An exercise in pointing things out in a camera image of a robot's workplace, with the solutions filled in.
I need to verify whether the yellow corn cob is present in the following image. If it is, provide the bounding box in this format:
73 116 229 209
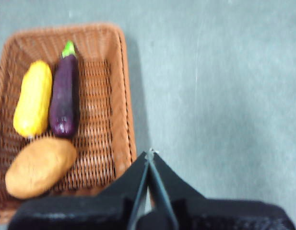
12 60 53 138

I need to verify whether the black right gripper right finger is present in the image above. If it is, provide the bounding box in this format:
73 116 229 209
149 150 296 230

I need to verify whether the brown woven wicker basket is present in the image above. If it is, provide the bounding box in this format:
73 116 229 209
0 23 138 225

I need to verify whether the brown potato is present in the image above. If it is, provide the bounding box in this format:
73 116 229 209
4 138 78 200

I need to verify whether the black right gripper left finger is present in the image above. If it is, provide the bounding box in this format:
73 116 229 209
8 151 150 230

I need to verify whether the purple eggplant with green stem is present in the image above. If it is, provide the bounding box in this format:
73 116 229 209
49 40 81 139

